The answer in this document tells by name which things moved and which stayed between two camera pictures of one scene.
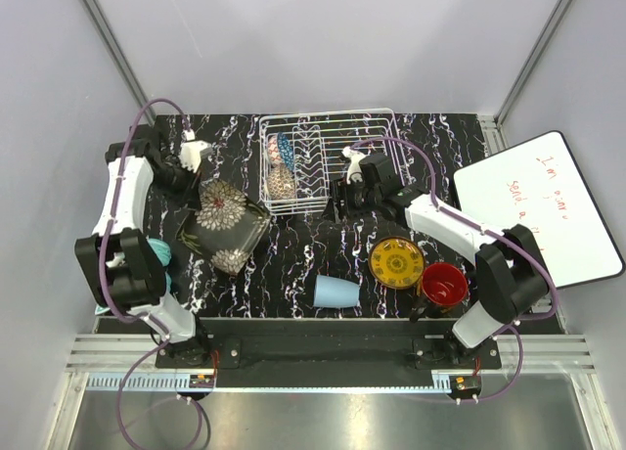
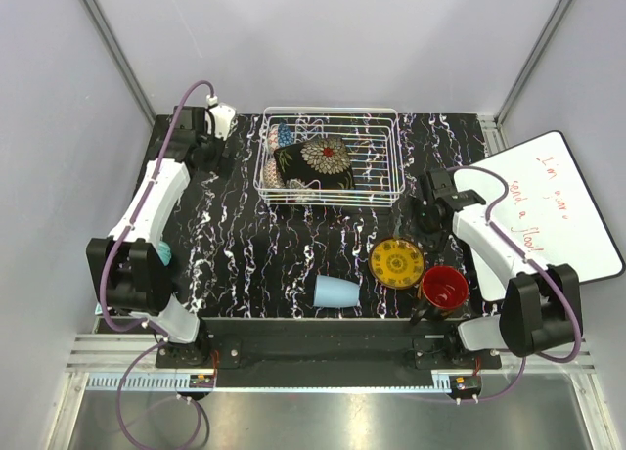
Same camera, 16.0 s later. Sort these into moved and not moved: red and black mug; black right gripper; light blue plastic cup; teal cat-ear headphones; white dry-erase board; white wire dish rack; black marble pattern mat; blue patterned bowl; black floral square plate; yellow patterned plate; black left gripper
Moved: black right gripper; blue patterned bowl; black left gripper; black floral square plate
Not moved: yellow patterned plate; teal cat-ear headphones; white wire dish rack; white dry-erase board; light blue plastic cup; red and black mug; black marble pattern mat
